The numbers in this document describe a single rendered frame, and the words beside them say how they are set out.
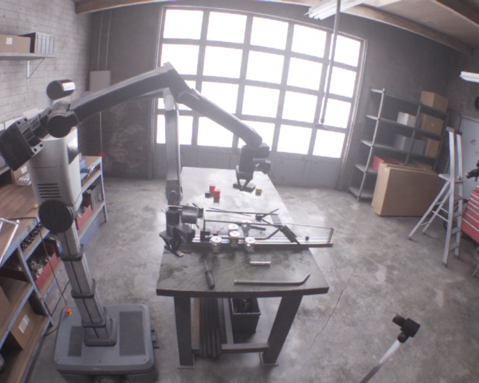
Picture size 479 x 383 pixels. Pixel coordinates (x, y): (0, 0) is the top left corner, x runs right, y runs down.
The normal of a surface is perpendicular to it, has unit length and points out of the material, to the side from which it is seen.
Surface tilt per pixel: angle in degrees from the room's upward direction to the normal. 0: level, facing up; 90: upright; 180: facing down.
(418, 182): 82
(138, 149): 90
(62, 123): 109
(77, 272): 90
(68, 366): 45
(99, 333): 90
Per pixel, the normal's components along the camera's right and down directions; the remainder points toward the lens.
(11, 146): 0.31, 0.42
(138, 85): 0.42, 0.65
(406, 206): 0.14, 0.26
